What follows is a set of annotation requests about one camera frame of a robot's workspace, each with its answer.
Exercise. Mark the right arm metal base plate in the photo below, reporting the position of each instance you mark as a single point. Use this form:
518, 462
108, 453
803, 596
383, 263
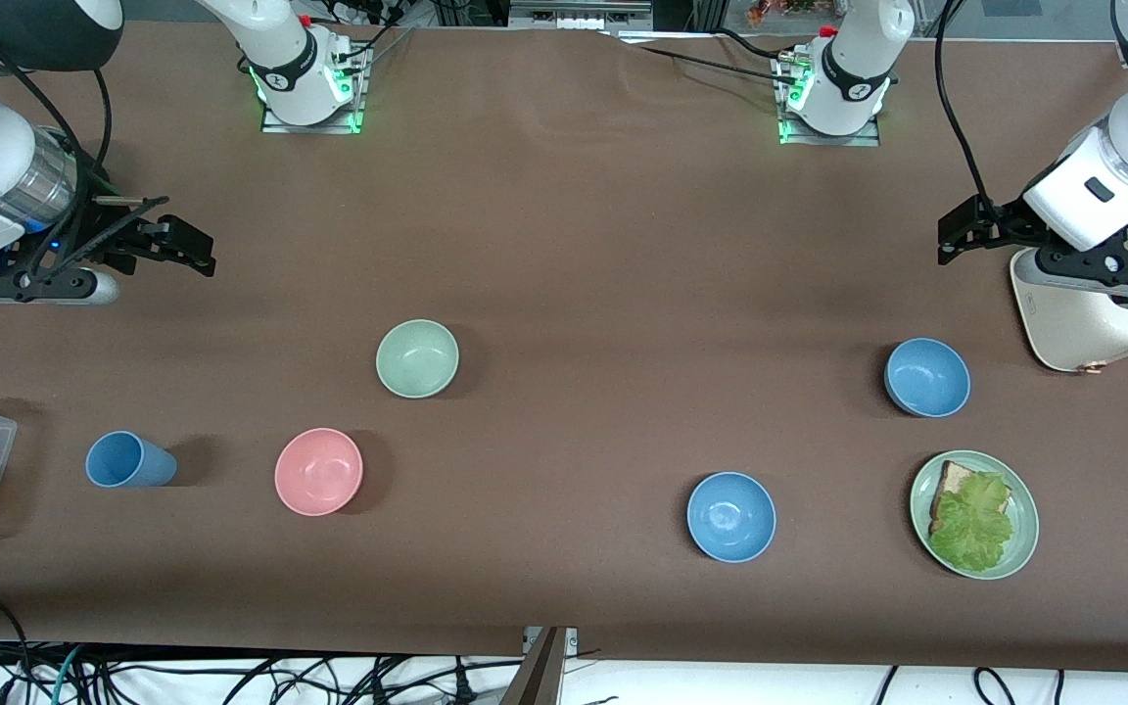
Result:
314, 128

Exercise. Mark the bread slice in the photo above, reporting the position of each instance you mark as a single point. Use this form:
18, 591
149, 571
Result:
956, 477

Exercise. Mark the dark metal post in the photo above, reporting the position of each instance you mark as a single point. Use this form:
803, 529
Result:
537, 681

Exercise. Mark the cream white toaster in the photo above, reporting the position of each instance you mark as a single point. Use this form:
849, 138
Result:
1083, 333

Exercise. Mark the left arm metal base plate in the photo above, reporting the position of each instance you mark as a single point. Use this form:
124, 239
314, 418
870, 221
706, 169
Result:
828, 141

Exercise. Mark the blue bowl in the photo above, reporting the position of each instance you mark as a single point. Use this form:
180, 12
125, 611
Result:
926, 377
730, 516

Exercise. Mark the pink bowl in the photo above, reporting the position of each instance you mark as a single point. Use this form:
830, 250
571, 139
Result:
318, 472

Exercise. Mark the colourful background items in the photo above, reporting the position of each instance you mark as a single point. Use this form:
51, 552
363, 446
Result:
779, 10

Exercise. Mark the pale green bowl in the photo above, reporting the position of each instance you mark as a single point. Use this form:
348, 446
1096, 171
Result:
417, 357

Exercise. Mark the pale green plate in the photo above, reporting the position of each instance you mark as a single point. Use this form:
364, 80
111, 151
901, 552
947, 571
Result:
1026, 529

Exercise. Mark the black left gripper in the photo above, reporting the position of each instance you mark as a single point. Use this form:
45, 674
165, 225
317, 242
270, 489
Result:
1008, 222

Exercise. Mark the green lettuce leaf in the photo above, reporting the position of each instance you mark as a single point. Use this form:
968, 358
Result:
975, 529

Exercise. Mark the brown table mat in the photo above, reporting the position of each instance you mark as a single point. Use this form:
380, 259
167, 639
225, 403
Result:
564, 245

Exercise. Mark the small metal bracket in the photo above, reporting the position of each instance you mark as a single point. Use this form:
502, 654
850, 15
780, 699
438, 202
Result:
572, 638

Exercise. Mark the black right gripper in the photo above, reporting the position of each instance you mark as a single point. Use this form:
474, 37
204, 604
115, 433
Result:
110, 238

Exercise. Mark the blue plastic cup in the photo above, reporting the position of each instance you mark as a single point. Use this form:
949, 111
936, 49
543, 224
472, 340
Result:
128, 460

